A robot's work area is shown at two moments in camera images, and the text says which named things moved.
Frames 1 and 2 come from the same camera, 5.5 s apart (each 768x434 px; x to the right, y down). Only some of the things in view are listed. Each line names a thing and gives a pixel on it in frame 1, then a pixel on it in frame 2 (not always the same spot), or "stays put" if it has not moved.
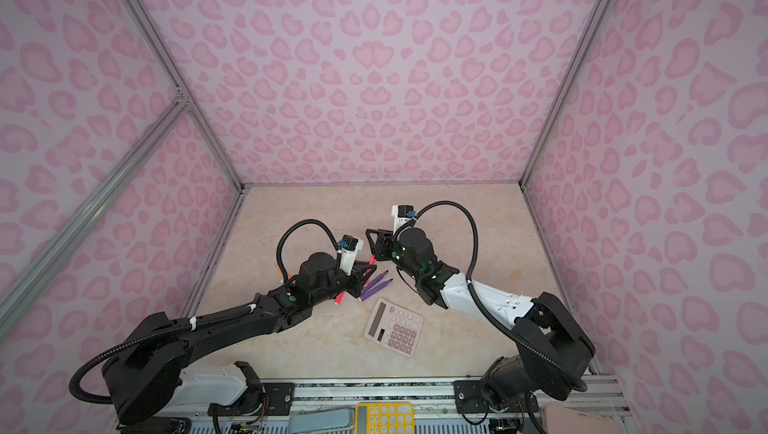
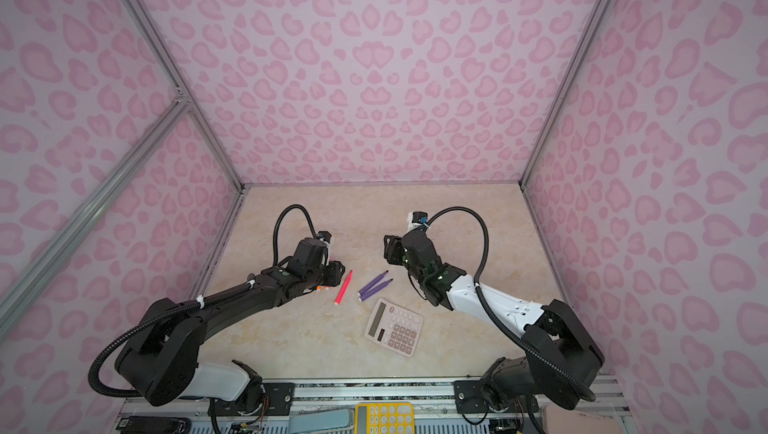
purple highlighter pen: x=375 y=290 stays put
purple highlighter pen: x=374 y=281 stays put
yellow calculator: x=385 y=418 stays put
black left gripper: x=358 y=278 -> x=336 y=272
